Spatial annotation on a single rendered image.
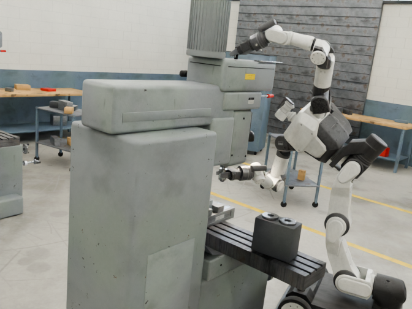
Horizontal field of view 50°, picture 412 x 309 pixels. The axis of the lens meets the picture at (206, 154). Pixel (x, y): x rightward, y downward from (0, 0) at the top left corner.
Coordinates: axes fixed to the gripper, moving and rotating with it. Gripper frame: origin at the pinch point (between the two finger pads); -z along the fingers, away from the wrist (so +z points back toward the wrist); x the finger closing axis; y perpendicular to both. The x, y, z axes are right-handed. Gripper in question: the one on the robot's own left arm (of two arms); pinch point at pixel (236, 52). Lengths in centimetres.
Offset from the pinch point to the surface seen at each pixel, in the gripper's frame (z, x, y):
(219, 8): 11.6, -29.8, 16.1
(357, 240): -50, 273, -194
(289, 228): 0, -18, -96
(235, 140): -16.0, -7.9, -44.4
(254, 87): 2.6, -1.2, -21.7
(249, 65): 7.0, -8.0, -10.9
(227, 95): -4.4, -21.5, -22.0
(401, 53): 36, 765, 11
